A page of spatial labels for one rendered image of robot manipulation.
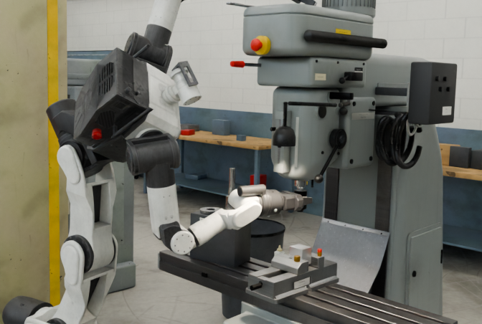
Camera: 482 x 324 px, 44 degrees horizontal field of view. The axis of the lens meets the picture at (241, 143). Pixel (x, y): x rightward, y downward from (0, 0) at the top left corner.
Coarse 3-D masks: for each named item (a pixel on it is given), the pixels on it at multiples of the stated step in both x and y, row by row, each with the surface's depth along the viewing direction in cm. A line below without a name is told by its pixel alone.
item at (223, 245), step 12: (192, 216) 241; (204, 216) 238; (240, 228) 234; (216, 240) 236; (228, 240) 233; (240, 240) 234; (192, 252) 243; (204, 252) 239; (216, 252) 236; (228, 252) 233; (240, 252) 235; (228, 264) 233; (240, 264) 236
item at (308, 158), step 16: (288, 96) 202; (304, 96) 198; (320, 96) 199; (304, 112) 198; (320, 112) 198; (336, 112) 206; (304, 128) 199; (320, 128) 201; (272, 144) 209; (304, 144) 199; (320, 144) 201; (272, 160) 210; (304, 160) 200; (320, 160) 202; (288, 176) 205; (304, 176) 203
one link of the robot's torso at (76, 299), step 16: (64, 256) 210; (80, 256) 207; (80, 272) 208; (96, 272) 218; (112, 272) 222; (80, 288) 209; (96, 288) 223; (64, 304) 219; (80, 304) 214; (96, 304) 224; (48, 320) 222; (64, 320) 220; (80, 320) 216
